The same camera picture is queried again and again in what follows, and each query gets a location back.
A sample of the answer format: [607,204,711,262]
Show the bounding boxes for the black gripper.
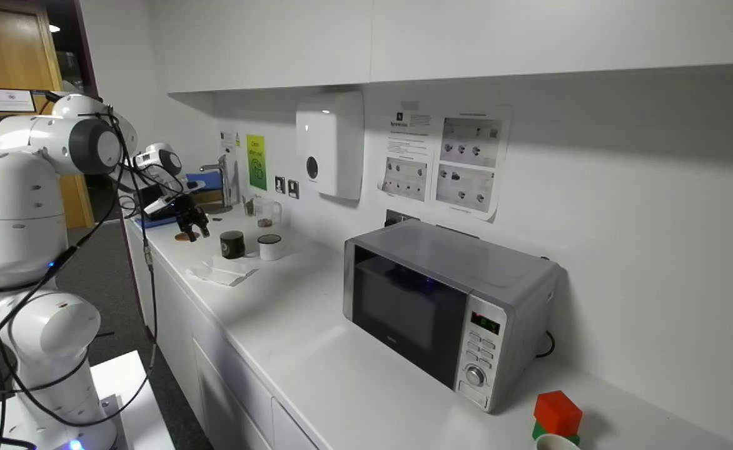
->
[168,196,214,245]

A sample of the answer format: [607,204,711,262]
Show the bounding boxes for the black mug white inside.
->
[217,231,250,262]

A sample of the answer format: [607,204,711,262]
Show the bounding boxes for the white paper towel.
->
[188,259,255,291]
[200,255,260,287]

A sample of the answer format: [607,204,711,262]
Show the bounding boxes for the white mug blue rim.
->
[255,234,288,262]

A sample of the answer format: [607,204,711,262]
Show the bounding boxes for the blue flat mat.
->
[135,210,179,231]

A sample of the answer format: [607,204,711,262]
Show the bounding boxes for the blue box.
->
[183,171,224,216]

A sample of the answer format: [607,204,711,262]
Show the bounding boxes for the grey tall bottle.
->
[217,147,242,210]

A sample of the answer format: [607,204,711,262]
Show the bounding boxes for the white base cabinet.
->
[124,220,324,450]

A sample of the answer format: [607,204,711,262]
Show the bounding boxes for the white paper towel dispenser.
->
[292,107,364,204]

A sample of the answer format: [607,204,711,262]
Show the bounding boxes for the white robot mounting platform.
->
[0,349,177,450]

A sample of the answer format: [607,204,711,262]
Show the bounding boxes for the white door sign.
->
[0,89,37,115]

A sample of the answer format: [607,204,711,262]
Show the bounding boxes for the silver microwave oven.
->
[341,220,568,417]

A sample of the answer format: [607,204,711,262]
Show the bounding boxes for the wooden door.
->
[0,0,97,250]

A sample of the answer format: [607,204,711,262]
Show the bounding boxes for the green block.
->
[529,420,579,447]

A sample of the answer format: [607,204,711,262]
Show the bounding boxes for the red and green object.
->
[533,389,584,441]

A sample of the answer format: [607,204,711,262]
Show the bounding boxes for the small white cup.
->
[533,432,583,450]

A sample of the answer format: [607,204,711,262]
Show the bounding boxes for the green wall poster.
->
[242,132,269,194]

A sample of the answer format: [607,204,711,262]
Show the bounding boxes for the white wall cabinet door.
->
[163,0,373,95]
[371,0,733,85]

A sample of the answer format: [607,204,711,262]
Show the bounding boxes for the white printed wall sheet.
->
[437,114,506,171]
[433,164,498,216]
[386,107,436,159]

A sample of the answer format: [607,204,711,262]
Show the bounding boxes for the black microwave cable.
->
[534,329,557,360]

